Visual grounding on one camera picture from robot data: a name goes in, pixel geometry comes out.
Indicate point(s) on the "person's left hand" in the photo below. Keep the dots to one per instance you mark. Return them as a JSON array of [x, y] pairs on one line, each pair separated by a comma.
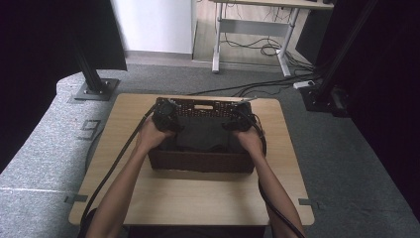
[[152, 137]]

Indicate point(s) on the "person's right hand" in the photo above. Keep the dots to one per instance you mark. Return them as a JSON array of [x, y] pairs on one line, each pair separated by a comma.
[[251, 142]]

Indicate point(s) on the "black curtain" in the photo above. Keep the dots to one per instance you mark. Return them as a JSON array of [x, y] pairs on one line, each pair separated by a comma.
[[39, 49], [389, 82]]

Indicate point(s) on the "white cabinet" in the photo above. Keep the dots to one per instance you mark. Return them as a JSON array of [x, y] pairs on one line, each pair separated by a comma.
[[155, 24]]

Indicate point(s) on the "white power strip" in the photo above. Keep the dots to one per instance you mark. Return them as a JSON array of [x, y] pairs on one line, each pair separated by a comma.
[[303, 84]]

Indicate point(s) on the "grey tape strip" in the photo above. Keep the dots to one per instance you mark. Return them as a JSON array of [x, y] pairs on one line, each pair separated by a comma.
[[307, 202], [76, 198]]

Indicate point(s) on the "left black tripod stand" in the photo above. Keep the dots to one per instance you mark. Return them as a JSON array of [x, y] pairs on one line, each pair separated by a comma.
[[92, 82]]

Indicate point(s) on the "black tripod stand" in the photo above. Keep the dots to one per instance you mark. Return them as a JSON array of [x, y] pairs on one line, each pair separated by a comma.
[[92, 82], [330, 82]]

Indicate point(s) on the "white desk frame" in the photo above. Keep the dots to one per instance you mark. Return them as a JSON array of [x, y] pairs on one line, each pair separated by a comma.
[[254, 28]]

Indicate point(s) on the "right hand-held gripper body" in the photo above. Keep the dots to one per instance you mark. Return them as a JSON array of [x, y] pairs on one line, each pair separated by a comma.
[[245, 117]]

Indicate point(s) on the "right black tripod stand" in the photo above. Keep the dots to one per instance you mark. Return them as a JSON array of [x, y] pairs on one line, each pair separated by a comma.
[[330, 82]]

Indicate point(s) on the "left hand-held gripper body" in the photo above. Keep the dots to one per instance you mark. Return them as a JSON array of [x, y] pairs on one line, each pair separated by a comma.
[[165, 114]]

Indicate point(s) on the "brown woven basket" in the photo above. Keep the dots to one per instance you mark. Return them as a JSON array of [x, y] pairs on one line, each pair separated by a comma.
[[198, 162]]

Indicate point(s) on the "dark cloth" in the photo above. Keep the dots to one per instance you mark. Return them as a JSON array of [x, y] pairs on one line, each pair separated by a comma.
[[201, 135]]

